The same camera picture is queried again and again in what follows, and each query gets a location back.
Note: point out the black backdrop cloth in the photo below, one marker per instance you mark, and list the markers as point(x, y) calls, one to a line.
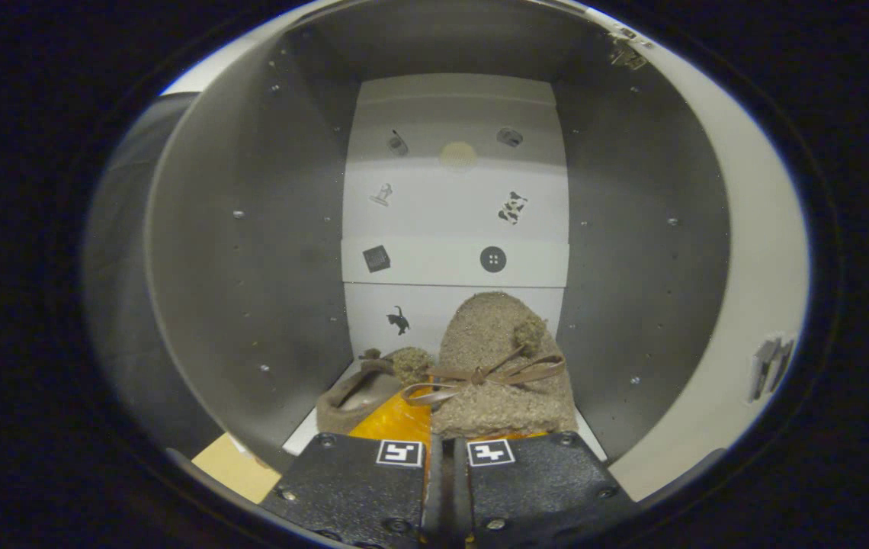
point(118, 267)

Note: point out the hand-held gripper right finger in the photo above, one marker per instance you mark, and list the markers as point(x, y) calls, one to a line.
point(541, 484)

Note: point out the brown fuzzy slipper shoe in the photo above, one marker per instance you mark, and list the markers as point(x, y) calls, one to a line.
point(488, 335)
point(354, 396)

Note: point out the dark grey shoe cabinet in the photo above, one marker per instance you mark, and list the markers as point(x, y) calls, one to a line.
point(251, 267)

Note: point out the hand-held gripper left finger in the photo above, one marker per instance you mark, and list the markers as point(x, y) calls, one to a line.
point(351, 488)

